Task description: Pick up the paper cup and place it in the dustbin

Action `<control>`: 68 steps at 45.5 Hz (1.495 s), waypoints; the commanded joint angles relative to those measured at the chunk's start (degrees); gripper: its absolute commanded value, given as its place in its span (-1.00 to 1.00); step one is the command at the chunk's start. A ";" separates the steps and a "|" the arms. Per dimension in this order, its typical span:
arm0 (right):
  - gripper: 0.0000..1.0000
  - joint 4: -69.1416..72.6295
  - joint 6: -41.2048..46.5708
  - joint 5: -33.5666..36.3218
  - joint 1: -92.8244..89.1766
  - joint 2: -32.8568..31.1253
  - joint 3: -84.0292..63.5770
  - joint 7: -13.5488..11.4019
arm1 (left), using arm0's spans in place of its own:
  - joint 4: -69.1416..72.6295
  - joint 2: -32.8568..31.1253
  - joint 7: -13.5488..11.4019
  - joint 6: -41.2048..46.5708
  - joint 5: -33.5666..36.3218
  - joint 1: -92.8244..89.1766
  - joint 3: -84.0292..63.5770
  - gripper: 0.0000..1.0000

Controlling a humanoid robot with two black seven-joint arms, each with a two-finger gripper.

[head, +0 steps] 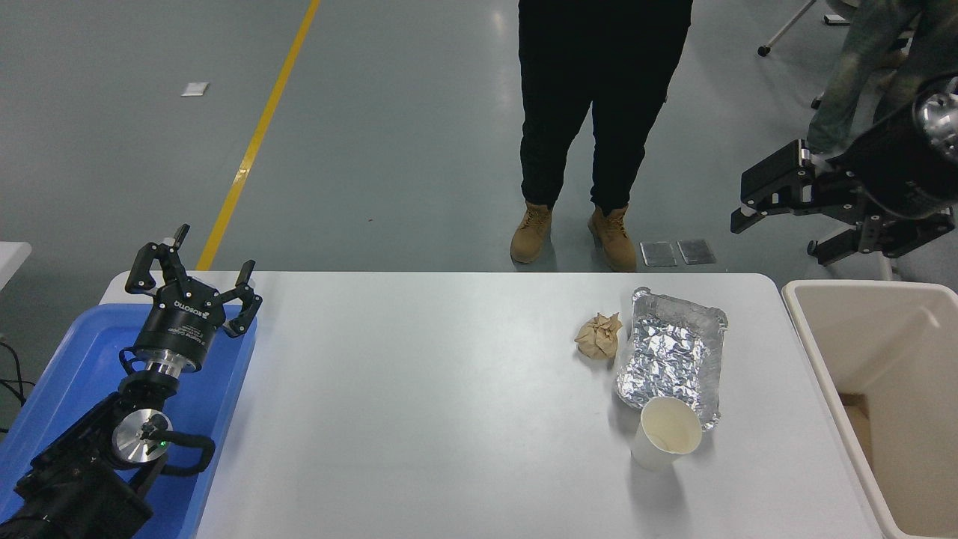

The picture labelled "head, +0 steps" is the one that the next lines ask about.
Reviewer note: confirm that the metal floor plate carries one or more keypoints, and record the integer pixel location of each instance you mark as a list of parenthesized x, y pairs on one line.
[(658, 254), (697, 251)]

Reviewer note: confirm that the white side table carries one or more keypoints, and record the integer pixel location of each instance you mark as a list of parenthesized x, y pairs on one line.
[(11, 262)]

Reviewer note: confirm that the brown cardboard piece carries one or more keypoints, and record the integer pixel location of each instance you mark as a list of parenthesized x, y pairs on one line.
[(859, 423)]

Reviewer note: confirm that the crumpled tan paper ball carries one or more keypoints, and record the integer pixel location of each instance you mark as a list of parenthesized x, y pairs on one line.
[(599, 337)]

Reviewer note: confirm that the blue plastic tray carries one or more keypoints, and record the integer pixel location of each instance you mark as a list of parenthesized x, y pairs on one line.
[(213, 389)]

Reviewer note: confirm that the person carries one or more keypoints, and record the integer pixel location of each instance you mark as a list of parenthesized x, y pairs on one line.
[(853, 60), (599, 75)]

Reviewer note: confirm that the white paper cup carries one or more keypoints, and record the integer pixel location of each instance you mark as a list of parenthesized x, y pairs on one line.
[(662, 442)]

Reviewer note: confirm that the large pale bin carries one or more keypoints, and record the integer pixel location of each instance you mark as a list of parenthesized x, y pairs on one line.
[(898, 352)]

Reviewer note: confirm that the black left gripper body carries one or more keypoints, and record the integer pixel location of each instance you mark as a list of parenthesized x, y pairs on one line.
[(179, 326)]

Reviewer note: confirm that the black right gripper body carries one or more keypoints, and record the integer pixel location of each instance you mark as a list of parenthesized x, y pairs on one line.
[(898, 168)]

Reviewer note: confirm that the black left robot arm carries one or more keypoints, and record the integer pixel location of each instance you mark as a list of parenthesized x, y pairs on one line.
[(75, 479)]

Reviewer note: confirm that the white chair leg with wheel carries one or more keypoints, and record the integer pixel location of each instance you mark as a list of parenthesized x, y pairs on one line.
[(786, 28)]

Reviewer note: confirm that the foil tray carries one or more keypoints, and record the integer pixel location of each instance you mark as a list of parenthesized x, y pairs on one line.
[(670, 352)]

